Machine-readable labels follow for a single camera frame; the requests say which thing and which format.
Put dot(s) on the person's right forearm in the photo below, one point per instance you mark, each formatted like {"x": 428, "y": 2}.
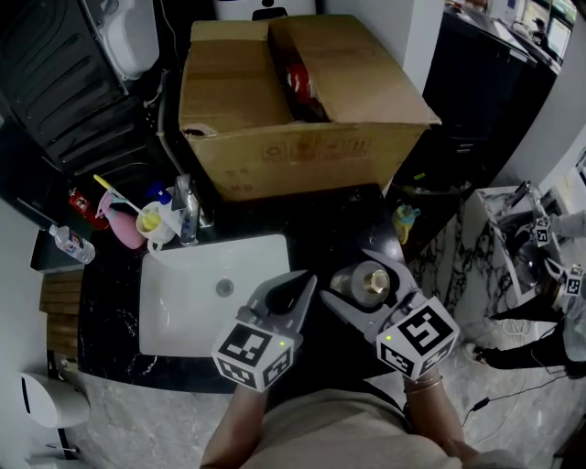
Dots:
{"x": 435, "y": 421}

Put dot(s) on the chrome faucet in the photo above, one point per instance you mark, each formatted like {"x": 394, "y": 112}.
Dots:
{"x": 187, "y": 215}

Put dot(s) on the white marble pedestal sink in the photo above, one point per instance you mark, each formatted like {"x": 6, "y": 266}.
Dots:
{"x": 462, "y": 265}

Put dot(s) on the small bottle with gold cap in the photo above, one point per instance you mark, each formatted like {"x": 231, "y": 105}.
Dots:
{"x": 361, "y": 281}

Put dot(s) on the grey metal washing machine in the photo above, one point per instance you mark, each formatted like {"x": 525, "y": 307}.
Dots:
{"x": 46, "y": 55}

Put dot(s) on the clear plastic water bottle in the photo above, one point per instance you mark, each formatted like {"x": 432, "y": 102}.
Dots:
{"x": 73, "y": 245}

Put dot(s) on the black ribbed appliance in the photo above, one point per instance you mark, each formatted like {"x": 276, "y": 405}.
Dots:
{"x": 114, "y": 137}

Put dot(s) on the white bottle with blue sprayer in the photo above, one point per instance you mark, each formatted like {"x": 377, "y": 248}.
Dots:
{"x": 160, "y": 194}

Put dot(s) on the red packet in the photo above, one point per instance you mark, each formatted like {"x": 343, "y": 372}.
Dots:
{"x": 304, "y": 91}

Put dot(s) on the white sink basin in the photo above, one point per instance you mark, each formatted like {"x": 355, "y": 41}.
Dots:
{"x": 183, "y": 311}

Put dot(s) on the white cylindrical appliance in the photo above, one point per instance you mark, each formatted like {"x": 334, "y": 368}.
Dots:
{"x": 50, "y": 400}

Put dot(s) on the yellow-tipped toothbrush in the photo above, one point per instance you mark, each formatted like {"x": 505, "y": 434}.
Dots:
{"x": 114, "y": 192}

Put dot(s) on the pink cup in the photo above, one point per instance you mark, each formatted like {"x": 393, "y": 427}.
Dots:
{"x": 123, "y": 229}

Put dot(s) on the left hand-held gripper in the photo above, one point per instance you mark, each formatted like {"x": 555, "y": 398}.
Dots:
{"x": 256, "y": 352}

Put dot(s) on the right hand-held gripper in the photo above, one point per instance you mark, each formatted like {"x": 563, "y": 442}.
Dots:
{"x": 416, "y": 339}

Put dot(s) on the black cabinet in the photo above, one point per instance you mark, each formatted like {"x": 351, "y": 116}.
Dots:
{"x": 480, "y": 91}

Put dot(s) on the large cardboard box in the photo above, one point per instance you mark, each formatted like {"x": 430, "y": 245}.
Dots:
{"x": 297, "y": 155}

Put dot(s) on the person's left forearm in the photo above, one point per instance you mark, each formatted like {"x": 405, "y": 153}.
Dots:
{"x": 233, "y": 430}

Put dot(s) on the person's beige shirt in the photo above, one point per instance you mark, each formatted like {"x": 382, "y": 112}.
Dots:
{"x": 343, "y": 435}

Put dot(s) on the red fire extinguisher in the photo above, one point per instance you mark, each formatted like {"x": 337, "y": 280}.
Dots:
{"x": 84, "y": 206}

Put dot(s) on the wooden steps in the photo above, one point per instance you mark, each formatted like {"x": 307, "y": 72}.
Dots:
{"x": 59, "y": 316}

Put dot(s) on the black marble sink countertop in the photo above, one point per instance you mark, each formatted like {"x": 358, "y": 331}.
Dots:
{"x": 329, "y": 229}

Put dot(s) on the white and black round appliance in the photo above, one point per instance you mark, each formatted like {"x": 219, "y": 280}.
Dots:
{"x": 265, "y": 9}

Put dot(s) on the yellow child's cup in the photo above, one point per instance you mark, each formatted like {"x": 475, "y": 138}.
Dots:
{"x": 405, "y": 222}

